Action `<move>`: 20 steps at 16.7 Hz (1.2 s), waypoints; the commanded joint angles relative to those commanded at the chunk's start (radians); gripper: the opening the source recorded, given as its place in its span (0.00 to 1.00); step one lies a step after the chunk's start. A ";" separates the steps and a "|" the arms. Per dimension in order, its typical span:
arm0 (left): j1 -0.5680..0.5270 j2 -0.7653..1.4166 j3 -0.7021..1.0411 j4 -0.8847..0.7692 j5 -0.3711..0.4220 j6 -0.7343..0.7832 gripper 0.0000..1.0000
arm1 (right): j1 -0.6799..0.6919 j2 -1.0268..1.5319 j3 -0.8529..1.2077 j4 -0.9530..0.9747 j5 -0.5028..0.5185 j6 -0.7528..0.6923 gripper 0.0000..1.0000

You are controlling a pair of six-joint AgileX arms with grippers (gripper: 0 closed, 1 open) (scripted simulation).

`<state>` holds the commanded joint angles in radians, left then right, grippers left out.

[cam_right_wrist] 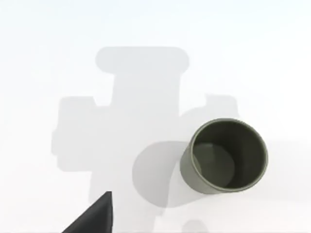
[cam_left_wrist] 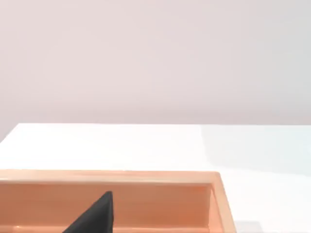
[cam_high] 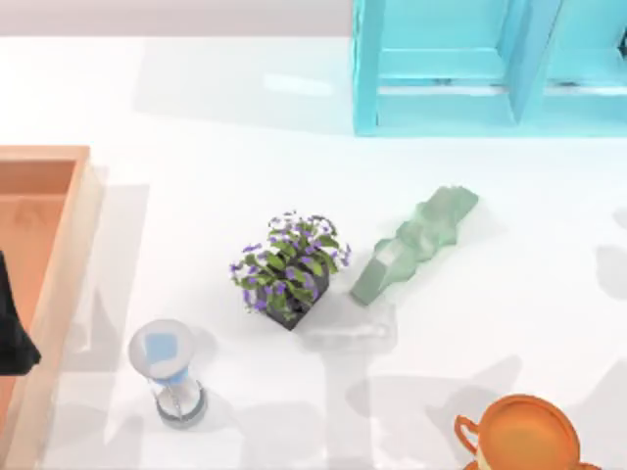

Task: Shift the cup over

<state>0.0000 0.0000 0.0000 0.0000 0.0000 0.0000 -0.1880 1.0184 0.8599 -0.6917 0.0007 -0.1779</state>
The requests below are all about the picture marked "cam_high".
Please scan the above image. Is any purple flower plant pot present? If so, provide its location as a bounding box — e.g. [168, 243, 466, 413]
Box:
[228, 210, 353, 332]

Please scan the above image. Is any pale green bottle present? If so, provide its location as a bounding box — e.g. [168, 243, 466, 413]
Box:
[349, 185, 480, 307]

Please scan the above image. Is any blue and grey hourglass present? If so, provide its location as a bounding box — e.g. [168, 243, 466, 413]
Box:
[127, 318, 209, 431]

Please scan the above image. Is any light blue rack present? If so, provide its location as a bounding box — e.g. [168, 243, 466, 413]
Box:
[350, 0, 627, 138]

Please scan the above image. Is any shallow salmon-coloured box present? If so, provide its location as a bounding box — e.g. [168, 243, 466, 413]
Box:
[0, 145, 92, 470]

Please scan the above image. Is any orange trophy cup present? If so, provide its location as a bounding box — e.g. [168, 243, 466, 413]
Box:
[454, 394, 603, 470]

